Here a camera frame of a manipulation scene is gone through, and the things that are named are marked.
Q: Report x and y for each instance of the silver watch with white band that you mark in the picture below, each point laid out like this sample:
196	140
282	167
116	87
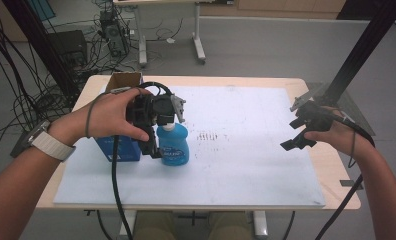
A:
51	145

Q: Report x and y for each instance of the dark stand base plate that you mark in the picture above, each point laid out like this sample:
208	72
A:
21	145

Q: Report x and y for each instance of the person's left hand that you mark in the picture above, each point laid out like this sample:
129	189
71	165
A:
102	113

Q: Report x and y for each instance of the black stand pole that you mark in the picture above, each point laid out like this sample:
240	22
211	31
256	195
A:
39	43
362	46

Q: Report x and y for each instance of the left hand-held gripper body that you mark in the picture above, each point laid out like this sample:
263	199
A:
146	108

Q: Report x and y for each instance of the white desk frame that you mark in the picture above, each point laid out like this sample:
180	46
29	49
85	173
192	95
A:
197	36

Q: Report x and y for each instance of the white paper sheet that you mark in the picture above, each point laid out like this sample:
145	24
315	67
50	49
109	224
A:
239	160

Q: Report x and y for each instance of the grey metal table bracket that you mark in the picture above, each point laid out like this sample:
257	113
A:
347	183

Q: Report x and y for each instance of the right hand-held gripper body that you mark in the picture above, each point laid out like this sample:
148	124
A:
316	118

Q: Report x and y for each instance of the blue cardboard box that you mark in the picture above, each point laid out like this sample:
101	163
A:
122	150

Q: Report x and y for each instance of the grey stand base plate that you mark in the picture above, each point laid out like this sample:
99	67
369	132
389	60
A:
356	110

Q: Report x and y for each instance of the black equipment box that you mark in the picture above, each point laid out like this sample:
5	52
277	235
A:
69	48

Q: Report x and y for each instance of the person's right hand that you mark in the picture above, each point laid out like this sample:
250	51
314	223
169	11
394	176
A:
344	133

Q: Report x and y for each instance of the wooden cabinet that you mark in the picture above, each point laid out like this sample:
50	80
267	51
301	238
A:
286	8

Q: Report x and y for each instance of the blue plastic bottle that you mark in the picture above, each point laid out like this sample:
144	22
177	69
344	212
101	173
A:
174	146

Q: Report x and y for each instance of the person's left leg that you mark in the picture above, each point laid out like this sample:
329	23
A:
152	226

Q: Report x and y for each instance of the white table leg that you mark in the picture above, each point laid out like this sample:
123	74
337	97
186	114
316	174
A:
260	225
127	225

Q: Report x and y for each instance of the black computer tower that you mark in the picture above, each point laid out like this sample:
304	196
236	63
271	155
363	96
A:
114	33

